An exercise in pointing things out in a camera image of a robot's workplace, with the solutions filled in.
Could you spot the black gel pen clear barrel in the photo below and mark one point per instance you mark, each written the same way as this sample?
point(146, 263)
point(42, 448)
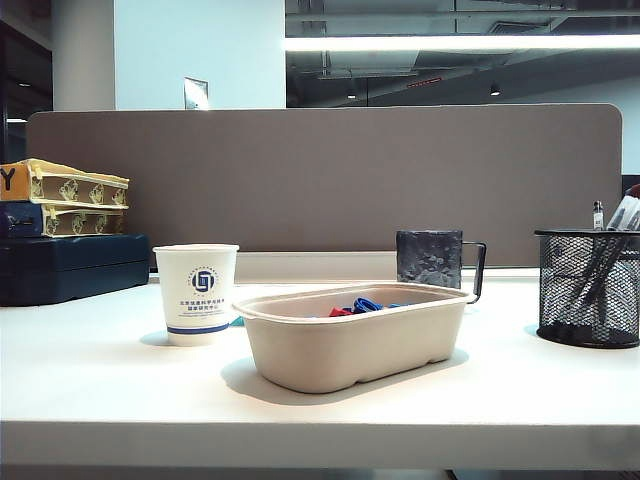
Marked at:
point(620, 212)

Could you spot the short pen with black clip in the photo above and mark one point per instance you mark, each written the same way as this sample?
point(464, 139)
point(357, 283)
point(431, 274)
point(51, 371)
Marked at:
point(598, 215)

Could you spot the framed wall sign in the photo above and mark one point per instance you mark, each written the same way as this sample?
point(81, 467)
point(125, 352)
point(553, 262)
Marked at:
point(196, 92)

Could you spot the brown desk divider panel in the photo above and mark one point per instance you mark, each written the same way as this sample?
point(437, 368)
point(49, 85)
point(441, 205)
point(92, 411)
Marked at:
point(325, 175)

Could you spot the colourful letter puzzle box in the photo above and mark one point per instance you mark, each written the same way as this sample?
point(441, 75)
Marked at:
point(75, 187)

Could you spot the red plastic letter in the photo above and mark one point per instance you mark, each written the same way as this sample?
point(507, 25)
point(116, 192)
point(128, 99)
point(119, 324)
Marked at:
point(340, 311)

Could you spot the white paper cup blue logo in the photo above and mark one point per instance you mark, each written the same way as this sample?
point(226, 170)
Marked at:
point(196, 270)

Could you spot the beige pulp tray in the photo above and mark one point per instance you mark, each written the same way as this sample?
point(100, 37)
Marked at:
point(350, 350)

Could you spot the black mesh pen holder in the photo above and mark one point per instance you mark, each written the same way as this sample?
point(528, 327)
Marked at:
point(565, 280)

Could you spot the light blue plastic letter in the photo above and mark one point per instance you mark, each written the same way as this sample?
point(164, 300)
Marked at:
point(397, 305)

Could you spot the dark blue plastic case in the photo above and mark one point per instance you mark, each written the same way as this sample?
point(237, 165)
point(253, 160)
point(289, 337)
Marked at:
point(75, 270)

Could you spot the white ceiling light strip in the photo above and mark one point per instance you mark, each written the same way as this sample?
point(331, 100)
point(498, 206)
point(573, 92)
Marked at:
point(450, 43)

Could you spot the red illuminated ceiling sign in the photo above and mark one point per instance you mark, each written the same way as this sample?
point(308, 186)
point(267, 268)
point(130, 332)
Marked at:
point(424, 82)

